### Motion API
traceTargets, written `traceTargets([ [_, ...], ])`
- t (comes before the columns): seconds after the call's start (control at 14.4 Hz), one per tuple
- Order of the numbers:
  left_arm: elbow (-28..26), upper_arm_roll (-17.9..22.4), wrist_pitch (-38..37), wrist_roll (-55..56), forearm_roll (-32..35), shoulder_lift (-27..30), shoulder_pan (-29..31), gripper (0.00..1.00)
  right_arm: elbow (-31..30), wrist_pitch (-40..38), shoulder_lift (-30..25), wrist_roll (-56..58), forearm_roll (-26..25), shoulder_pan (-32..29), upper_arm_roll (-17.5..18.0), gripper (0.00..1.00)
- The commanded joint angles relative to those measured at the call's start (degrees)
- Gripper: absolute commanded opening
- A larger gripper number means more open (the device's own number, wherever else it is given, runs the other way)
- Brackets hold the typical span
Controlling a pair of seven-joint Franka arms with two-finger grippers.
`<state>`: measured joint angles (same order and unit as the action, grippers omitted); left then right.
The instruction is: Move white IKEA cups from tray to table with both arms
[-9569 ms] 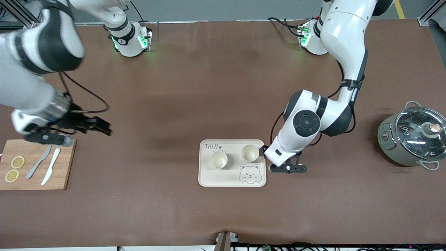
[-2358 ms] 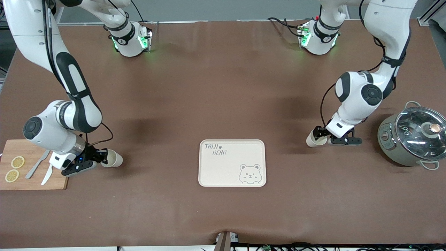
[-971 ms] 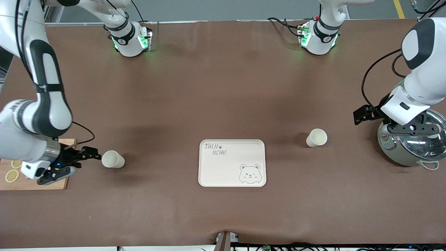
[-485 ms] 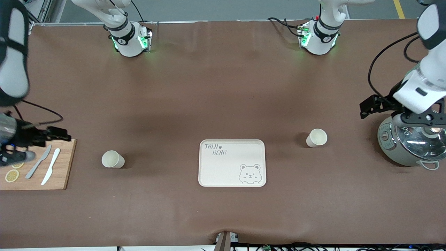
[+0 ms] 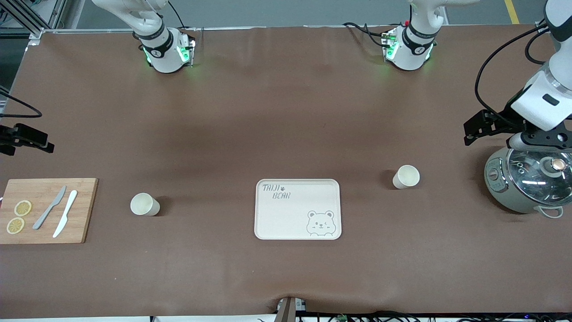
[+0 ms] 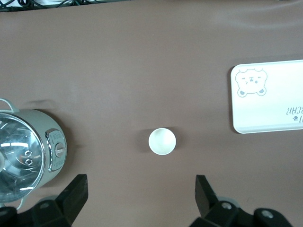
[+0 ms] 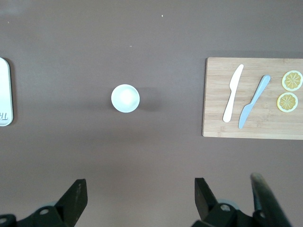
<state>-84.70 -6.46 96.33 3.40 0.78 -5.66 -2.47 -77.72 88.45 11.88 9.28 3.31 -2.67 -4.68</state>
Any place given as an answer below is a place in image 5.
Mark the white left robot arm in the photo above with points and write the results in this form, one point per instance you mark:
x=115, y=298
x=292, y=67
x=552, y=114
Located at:
x=409, y=49

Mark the white plastic knife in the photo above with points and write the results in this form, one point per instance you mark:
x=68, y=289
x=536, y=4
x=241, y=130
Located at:
x=65, y=213

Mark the glass pot lid with knob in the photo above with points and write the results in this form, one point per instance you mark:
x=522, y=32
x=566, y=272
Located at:
x=532, y=179

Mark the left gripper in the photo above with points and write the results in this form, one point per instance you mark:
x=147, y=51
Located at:
x=504, y=117

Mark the grey-green electric cooking pot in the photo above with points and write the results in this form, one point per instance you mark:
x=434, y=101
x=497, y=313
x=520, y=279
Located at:
x=500, y=192

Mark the white IKEA cup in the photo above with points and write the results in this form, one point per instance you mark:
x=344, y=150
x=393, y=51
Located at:
x=407, y=175
x=143, y=203

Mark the cream tray with bear print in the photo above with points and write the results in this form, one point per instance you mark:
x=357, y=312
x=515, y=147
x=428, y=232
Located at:
x=295, y=214

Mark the grey plastic knife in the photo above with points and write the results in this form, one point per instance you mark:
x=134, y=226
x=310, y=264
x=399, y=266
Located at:
x=49, y=208

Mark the wooden cutting board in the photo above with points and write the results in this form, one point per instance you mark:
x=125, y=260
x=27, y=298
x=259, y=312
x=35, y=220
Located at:
x=85, y=210

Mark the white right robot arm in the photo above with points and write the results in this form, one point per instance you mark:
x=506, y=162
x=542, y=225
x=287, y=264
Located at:
x=163, y=53

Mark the lemon slice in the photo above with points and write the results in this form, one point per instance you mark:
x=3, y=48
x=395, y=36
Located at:
x=23, y=208
x=15, y=225

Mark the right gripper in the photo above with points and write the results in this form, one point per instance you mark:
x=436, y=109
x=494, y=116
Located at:
x=10, y=137

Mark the aluminium frame strut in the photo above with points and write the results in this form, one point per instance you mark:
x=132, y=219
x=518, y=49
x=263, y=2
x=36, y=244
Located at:
x=38, y=32

